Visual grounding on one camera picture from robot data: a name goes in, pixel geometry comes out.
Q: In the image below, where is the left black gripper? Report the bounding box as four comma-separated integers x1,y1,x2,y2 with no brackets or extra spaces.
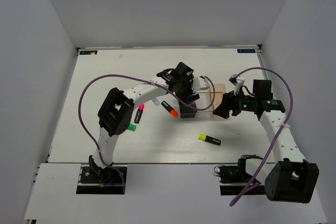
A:
175,73,200,106

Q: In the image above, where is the amber transparent tray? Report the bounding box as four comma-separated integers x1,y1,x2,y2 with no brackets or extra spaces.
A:
209,84,226,120

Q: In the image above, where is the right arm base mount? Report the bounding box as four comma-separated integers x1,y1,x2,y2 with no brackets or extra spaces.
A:
213,155,262,196

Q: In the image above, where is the grey transparent tray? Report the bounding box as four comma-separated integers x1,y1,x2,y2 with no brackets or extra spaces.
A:
178,98,197,119

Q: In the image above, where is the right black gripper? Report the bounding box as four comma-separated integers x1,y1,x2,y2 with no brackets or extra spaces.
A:
213,87,257,119

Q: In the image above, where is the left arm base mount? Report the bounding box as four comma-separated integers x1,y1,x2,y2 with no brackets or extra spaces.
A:
76,166,127,195

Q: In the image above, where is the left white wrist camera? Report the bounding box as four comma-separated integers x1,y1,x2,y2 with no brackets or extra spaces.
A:
192,76,209,92

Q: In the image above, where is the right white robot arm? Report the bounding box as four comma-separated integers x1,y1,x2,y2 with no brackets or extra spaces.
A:
213,77,319,204

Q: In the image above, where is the yellow highlighter marker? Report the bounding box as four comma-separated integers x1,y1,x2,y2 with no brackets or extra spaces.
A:
198,134,221,146

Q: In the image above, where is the clear transparent tray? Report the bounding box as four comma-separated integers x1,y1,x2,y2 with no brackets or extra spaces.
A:
195,88,213,119

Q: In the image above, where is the left corner label sticker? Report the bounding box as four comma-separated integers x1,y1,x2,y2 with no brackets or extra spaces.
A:
79,50,98,55

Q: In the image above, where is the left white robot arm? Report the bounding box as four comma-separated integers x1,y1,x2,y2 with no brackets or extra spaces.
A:
89,62,200,182

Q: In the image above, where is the right corner label sticker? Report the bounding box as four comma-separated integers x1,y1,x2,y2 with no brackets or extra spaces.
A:
237,48,256,54

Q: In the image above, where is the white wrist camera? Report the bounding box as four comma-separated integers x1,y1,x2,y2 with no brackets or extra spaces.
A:
192,76,209,92
229,74,245,95

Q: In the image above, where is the green highlighter marker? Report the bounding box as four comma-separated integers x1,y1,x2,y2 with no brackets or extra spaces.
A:
128,124,137,132

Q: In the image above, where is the pink highlighter marker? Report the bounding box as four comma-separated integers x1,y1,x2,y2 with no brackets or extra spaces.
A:
134,104,145,124

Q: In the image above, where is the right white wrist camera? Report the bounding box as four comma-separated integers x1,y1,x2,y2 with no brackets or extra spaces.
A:
229,74,245,95

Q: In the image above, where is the corner label sticker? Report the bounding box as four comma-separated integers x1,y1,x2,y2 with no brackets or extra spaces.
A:
237,48,256,54
79,50,98,55

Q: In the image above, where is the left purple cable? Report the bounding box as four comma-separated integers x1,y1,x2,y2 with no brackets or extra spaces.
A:
80,73,217,193

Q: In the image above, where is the orange highlighter marker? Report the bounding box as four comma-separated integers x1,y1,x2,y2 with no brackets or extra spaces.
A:
161,101,178,117

